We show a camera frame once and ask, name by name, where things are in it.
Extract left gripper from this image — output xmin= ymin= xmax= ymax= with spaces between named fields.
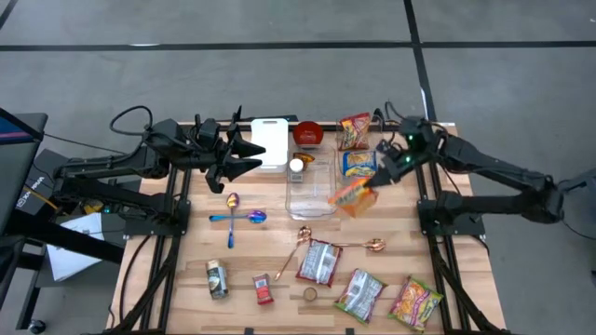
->
xmin=185 ymin=118 xmax=267 ymax=183

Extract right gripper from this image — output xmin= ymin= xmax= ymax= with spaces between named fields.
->
xmin=364 ymin=141 xmax=424 ymax=191

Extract blue ramen packet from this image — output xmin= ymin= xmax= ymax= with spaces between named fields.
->
xmin=342 ymin=150 xmax=379 ymax=179

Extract orange ramen packet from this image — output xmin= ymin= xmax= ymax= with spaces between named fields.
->
xmin=327 ymin=178 xmax=379 ymax=219

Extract iridescent rainbow metal spoon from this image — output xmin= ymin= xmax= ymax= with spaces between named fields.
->
xmin=225 ymin=192 xmax=241 ymax=250
xmin=208 ymin=209 xmax=268 ymax=225

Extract red roast beef ramen packet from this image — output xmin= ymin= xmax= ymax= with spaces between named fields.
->
xmin=337 ymin=112 xmax=373 ymax=152

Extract white-lid spice jar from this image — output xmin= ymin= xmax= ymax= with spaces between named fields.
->
xmin=287 ymin=157 xmax=305 ymax=183

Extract small orange foil packet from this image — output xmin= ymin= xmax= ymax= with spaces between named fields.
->
xmin=291 ymin=152 xmax=317 ymax=171

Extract rose gold spoon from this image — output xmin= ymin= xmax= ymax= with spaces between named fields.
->
xmin=332 ymin=237 xmax=387 ymax=254
xmin=273 ymin=225 xmax=313 ymax=282

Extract tan-lid labelled jar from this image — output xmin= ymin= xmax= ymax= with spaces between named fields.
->
xmin=205 ymin=259 xmax=230 ymax=301

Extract pink yellow ramen packet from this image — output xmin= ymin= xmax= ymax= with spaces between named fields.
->
xmin=386 ymin=275 xmax=445 ymax=333

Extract red spice container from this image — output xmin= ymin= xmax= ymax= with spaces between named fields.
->
xmin=251 ymin=273 xmax=276 ymax=306

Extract white plastic bin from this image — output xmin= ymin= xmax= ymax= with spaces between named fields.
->
xmin=249 ymin=117 xmax=290 ymax=174

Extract clear plastic bin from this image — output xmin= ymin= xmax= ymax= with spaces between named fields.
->
xmin=284 ymin=147 xmax=339 ymax=221
xmin=334 ymin=114 xmax=391 ymax=188

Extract red bowl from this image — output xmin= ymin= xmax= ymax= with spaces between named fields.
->
xmin=291 ymin=120 xmax=325 ymax=150

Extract green-trimmed ramen packet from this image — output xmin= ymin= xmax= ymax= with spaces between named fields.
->
xmin=333 ymin=268 xmax=388 ymax=326

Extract black monitor stand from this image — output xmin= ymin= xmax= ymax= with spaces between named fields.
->
xmin=0 ymin=208 xmax=126 ymax=332

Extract white paper sheets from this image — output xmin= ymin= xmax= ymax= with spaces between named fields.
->
xmin=46 ymin=212 xmax=106 ymax=283

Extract black equipment box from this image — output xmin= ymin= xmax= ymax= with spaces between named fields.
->
xmin=17 ymin=148 xmax=99 ymax=218

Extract computer monitor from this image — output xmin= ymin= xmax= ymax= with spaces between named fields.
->
xmin=0 ymin=107 xmax=49 ymax=236

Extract black aluminium table frame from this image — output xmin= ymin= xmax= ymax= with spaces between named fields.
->
xmin=105 ymin=105 xmax=511 ymax=335

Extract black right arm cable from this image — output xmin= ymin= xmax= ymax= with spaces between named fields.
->
xmin=382 ymin=100 xmax=451 ymax=141

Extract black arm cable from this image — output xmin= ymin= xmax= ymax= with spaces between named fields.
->
xmin=382 ymin=100 xmax=451 ymax=141
xmin=109 ymin=104 xmax=155 ymax=139

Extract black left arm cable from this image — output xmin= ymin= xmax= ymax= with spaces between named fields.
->
xmin=109 ymin=104 xmax=155 ymax=139

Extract black power cable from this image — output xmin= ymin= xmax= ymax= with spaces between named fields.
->
xmin=117 ymin=234 xmax=155 ymax=327

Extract yellow cable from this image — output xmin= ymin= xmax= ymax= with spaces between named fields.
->
xmin=25 ymin=185 xmax=61 ymax=211

